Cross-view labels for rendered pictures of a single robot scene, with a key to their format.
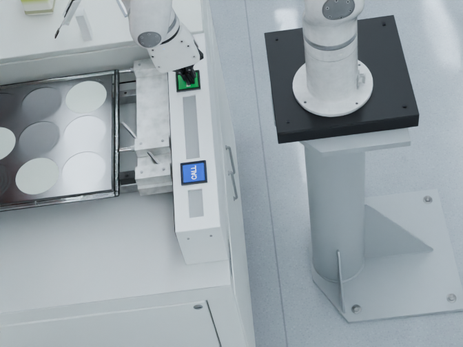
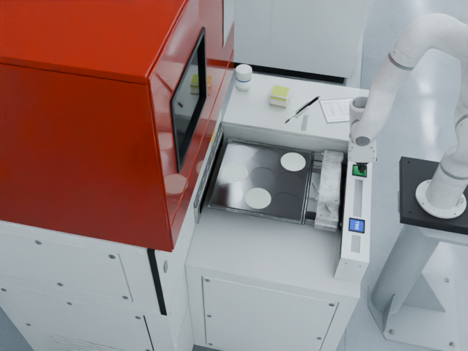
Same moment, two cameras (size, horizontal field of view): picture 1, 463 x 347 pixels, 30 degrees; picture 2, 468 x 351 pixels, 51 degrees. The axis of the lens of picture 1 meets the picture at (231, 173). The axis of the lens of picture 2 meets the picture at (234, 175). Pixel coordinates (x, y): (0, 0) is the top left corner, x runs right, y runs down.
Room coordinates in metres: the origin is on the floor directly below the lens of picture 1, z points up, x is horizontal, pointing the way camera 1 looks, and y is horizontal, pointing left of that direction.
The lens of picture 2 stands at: (0.05, 0.41, 2.37)
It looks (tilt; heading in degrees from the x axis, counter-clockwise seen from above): 49 degrees down; 6
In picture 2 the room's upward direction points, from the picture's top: 1 degrees clockwise
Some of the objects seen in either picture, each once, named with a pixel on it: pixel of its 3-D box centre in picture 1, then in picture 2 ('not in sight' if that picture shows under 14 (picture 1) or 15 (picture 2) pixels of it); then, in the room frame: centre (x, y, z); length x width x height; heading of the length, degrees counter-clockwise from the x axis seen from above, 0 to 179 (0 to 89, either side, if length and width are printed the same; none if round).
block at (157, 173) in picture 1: (153, 173); (326, 218); (1.15, 0.17, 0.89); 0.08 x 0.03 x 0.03; 85
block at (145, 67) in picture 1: (150, 67); (333, 155); (1.47, 0.14, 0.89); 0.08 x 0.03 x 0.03; 85
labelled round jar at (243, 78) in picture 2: not in sight; (243, 77); (1.78, 0.55, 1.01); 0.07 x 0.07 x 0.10
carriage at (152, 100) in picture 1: (154, 127); (329, 191); (1.31, 0.16, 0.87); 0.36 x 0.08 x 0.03; 175
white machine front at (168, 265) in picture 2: not in sight; (193, 185); (1.14, 0.66, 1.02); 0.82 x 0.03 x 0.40; 175
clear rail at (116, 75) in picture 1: (116, 129); (308, 185); (1.30, 0.24, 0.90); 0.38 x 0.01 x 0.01; 175
